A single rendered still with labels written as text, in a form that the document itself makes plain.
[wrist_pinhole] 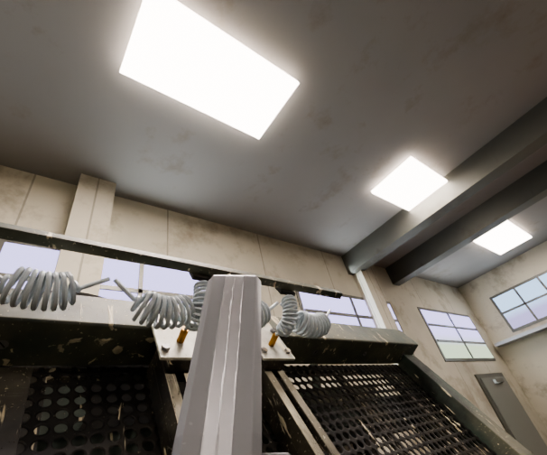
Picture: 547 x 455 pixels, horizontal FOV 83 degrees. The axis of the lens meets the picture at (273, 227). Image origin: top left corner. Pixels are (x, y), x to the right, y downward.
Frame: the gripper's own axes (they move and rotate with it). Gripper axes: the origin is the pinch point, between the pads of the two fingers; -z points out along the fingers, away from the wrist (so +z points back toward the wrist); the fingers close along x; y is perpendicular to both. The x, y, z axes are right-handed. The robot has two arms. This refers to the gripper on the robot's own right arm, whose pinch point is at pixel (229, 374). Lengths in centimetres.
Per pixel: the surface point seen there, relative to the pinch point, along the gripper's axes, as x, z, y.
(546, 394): -538, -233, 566
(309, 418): -12, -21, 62
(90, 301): 34, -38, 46
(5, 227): 38, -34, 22
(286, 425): -7, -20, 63
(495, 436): -76, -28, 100
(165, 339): 18, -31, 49
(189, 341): 13, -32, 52
